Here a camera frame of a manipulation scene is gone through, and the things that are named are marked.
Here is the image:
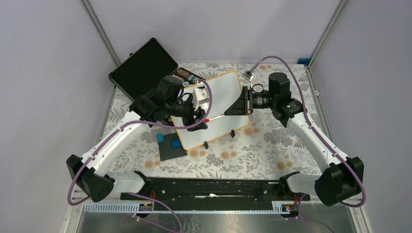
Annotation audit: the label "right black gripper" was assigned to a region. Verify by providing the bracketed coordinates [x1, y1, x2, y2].
[224, 86, 276, 116]

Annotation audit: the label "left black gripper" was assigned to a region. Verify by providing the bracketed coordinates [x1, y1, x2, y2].
[166, 94, 208, 131]

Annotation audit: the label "red whiteboard marker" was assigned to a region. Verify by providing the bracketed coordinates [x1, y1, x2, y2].
[205, 115, 224, 123]

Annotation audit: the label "yellow framed whiteboard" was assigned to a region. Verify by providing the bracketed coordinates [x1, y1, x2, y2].
[177, 70, 250, 150]

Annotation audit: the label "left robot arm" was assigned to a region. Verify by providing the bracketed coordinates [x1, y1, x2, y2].
[66, 76, 213, 206]

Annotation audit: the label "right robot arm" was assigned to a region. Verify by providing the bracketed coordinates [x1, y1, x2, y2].
[224, 72, 366, 207]

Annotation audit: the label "dark blue building brick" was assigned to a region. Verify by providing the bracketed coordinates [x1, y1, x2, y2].
[171, 139, 182, 149]

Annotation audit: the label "dark grey building baseplate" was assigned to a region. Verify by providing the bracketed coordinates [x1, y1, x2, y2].
[158, 133, 187, 161]

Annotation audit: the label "light blue building brick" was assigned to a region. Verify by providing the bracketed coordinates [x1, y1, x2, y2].
[156, 133, 165, 143]

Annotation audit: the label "floral table mat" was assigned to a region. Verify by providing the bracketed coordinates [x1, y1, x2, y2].
[100, 63, 322, 180]

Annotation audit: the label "black poker chip case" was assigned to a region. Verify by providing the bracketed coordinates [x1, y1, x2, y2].
[108, 37, 201, 100]

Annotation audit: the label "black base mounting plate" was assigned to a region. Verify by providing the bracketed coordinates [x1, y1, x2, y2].
[139, 177, 303, 211]

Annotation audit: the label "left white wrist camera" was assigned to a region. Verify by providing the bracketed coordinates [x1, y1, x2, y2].
[192, 88, 209, 111]

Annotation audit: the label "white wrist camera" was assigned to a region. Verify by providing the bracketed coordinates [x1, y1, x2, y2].
[192, 88, 209, 111]
[243, 71, 256, 82]

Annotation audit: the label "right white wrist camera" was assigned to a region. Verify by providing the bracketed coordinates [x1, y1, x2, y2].
[243, 71, 256, 82]

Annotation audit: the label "blue corner bracket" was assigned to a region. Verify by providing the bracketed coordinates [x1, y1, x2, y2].
[296, 58, 311, 66]

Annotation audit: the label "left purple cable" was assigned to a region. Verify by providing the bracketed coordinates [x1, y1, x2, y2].
[67, 79, 214, 233]

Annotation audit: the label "purple cable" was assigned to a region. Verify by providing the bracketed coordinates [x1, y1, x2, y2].
[67, 79, 214, 233]
[249, 55, 367, 233]

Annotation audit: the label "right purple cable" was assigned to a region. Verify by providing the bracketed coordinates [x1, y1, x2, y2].
[249, 55, 367, 233]

